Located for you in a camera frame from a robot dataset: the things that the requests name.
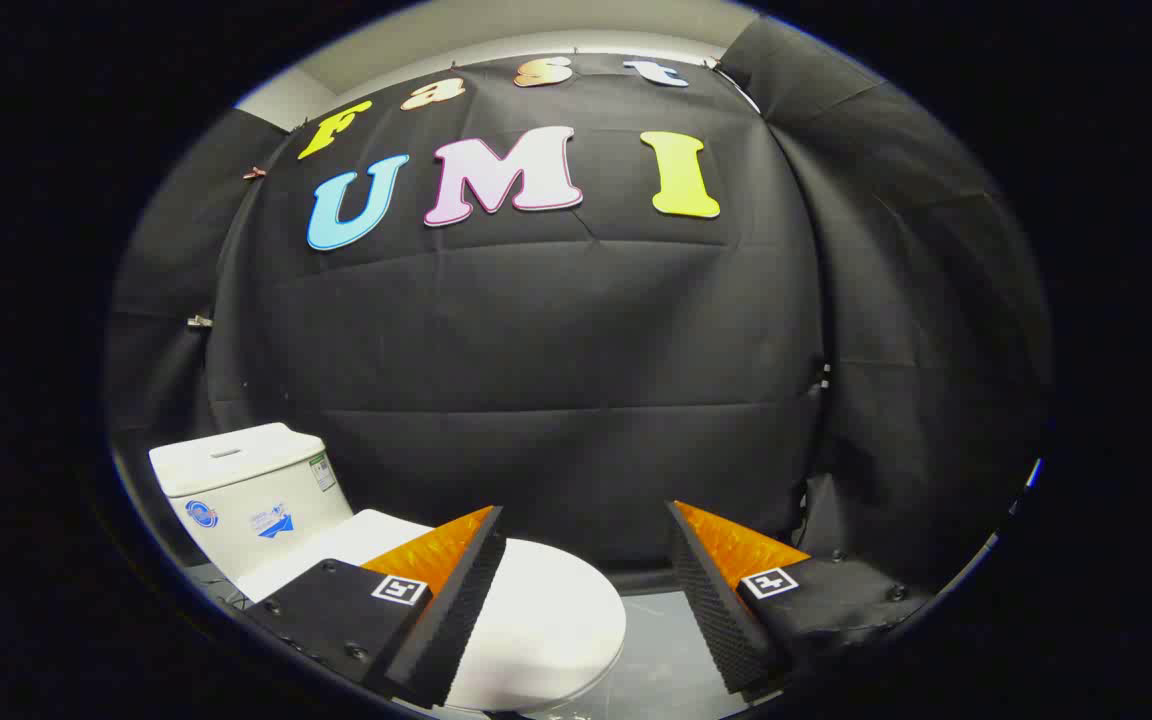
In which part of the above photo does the black backdrop cloth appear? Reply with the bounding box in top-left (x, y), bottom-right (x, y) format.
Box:
top-left (106, 15), bottom-right (1052, 601)

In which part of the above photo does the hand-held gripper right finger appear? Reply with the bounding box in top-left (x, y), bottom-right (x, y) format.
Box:
top-left (665, 500), bottom-right (937, 696)

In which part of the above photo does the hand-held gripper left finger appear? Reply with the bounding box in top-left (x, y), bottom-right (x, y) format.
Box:
top-left (241, 505), bottom-right (507, 709)

